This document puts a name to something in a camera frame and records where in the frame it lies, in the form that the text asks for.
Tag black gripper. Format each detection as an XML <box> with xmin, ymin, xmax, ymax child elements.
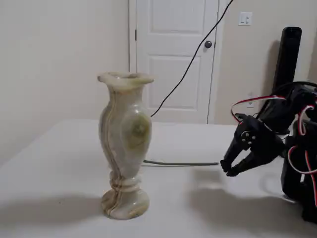
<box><xmin>219</xmin><ymin>119</ymin><xmax>285</xmax><ymax>177</ymax></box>

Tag red artificial rose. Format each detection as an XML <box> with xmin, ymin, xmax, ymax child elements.
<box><xmin>143</xmin><ymin>159</ymin><xmax>220</xmax><ymax>167</ymax></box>

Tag onyx marble vase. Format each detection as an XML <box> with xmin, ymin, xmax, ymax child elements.
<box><xmin>96</xmin><ymin>71</ymin><xmax>155</xmax><ymax>221</ymax></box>

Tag black tower fan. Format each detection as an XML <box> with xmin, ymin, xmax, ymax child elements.
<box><xmin>259</xmin><ymin>26</ymin><xmax>303</xmax><ymax>133</ymax></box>

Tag white panel door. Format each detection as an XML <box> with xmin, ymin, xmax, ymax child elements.
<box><xmin>128</xmin><ymin>0</ymin><xmax>225</xmax><ymax>124</ymax></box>

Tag red white servo wire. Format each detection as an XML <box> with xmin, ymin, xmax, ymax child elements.
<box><xmin>231</xmin><ymin>95</ymin><xmax>287</xmax><ymax>122</ymax></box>
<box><xmin>288</xmin><ymin>105</ymin><xmax>317</xmax><ymax>207</ymax></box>

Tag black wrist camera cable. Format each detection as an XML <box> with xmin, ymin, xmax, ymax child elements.
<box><xmin>272</xmin><ymin>81</ymin><xmax>317</xmax><ymax>100</ymax></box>

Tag hanging black cable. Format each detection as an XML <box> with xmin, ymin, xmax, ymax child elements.
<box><xmin>150</xmin><ymin>0</ymin><xmax>235</xmax><ymax>118</ymax></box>

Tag white light switch plate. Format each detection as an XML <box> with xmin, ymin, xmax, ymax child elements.
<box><xmin>238</xmin><ymin>11</ymin><xmax>253</xmax><ymax>26</ymax></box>

